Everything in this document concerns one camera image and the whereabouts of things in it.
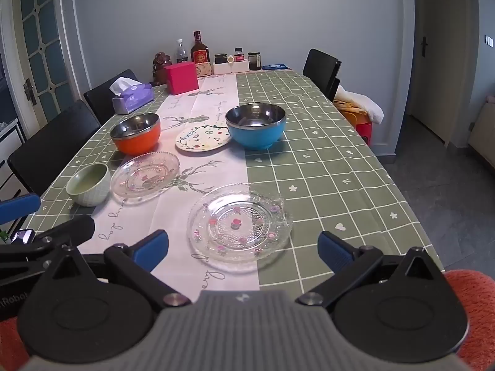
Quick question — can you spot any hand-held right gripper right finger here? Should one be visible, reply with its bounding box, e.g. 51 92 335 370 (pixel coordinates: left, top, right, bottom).
296 231 445 308

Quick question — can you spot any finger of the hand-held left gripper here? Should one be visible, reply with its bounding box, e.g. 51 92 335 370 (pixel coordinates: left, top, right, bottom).
0 216 95 275
0 193 41 225

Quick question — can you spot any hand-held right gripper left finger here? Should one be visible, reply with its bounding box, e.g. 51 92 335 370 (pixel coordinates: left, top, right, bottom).
43 230 192 308

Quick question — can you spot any pale green ceramic bowl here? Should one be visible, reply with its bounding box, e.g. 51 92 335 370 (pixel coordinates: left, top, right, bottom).
66 163 112 207

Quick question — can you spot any clear glass plate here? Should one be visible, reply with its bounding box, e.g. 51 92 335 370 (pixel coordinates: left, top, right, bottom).
187 183 293 264
110 151 181 202

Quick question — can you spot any orange steel bowl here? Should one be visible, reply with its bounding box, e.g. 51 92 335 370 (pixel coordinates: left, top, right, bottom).
110 113 161 155

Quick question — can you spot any white fruit-print plate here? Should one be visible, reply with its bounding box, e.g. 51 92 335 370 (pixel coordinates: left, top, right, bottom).
175 124 232 152

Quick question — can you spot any blue steel bowl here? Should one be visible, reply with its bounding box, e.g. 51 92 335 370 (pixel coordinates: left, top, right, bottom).
225 103 287 151

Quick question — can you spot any pink deer-print table runner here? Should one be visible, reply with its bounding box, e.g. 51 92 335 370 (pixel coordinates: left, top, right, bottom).
83 73 260 292

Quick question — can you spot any white cabinet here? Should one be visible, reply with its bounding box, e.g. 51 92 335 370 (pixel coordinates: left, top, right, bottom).
0 118 28 202

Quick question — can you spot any black chair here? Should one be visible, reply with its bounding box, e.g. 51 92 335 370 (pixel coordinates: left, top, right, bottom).
84 69 140 124
7 99 101 198
302 49 342 101

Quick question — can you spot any green checked tablecloth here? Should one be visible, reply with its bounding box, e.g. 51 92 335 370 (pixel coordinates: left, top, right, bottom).
21 70 445 292

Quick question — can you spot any red plastic stool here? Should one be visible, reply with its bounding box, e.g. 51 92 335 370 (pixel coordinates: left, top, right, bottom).
350 121 374 147

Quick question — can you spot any orange plastic stool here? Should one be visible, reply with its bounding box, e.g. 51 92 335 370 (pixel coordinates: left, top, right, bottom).
340 109 368 128

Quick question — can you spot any purple tissue box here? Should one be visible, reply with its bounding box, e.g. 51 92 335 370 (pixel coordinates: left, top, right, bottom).
109 77 154 115

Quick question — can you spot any yellow patterned cloth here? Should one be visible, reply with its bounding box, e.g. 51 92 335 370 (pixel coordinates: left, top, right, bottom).
333 100 364 115

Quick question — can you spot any red fleece clothing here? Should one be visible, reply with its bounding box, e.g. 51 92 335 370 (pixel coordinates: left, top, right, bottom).
0 270 495 371

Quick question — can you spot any white fluffy cloth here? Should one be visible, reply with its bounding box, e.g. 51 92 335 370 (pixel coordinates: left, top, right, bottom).
334 85 385 124

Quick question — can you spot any glass panel door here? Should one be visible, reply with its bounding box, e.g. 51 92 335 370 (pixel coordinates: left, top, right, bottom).
0 0 84 140

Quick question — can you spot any pink box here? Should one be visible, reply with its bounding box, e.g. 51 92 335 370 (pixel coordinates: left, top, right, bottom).
163 62 199 96

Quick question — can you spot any brown figurine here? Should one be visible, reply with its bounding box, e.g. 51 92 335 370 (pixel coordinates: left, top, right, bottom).
152 52 173 86

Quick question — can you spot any beige sofa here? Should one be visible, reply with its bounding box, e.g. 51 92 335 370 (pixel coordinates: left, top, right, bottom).
468 93 495 159

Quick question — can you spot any brown liquor bottle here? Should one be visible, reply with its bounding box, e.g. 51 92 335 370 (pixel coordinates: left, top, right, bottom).
190 30 210 64

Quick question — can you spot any white door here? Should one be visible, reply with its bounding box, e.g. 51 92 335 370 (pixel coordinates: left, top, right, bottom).
410 0 480 151

